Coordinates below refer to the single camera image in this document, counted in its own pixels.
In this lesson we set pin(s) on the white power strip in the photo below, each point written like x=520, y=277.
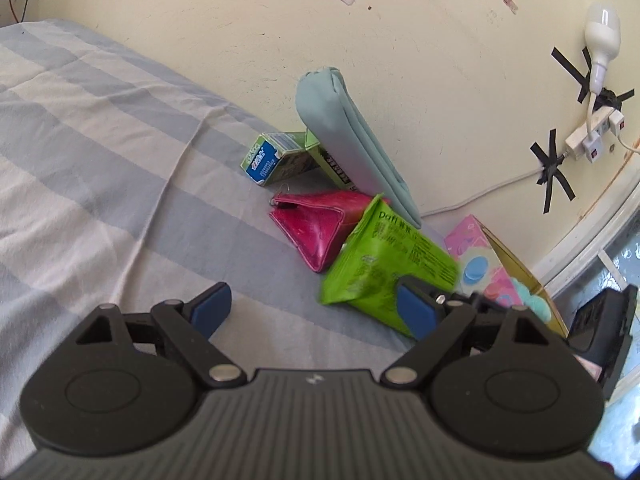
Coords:
x=580, y=140

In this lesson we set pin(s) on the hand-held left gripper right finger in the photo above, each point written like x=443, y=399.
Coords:
x=415, y=310

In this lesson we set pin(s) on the blue white striped bedsheet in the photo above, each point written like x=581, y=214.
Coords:
x=100, y=160

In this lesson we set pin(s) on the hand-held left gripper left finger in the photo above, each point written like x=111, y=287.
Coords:
x=212, y=310

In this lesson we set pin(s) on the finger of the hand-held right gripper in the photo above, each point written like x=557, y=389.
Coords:
x=484, y=303

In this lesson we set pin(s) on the black tape cross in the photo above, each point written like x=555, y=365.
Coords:
x=550, y=165

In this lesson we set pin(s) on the light blue fabric pouch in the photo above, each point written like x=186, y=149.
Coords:
x=340, y=130

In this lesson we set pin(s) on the pink triangular purse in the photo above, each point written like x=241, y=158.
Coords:
x=310, y=230

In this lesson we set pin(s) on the black tape strips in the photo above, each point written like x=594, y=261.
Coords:
x=570, y=67
x=612, y=97

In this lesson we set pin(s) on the small green carton box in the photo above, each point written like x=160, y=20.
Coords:
x=270, y=160

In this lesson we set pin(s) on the white light bulb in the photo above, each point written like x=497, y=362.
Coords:
x=602, y=30

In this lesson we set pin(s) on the teal round plush item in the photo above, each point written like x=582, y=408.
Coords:
x=537, y=305

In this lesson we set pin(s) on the large green box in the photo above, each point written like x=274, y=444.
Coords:
x=332, y=167

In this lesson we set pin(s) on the pink printed storage box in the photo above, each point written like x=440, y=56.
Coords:
x=480, y=245

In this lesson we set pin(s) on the green wet wipes packet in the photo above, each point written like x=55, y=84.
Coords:
x=380, y=260

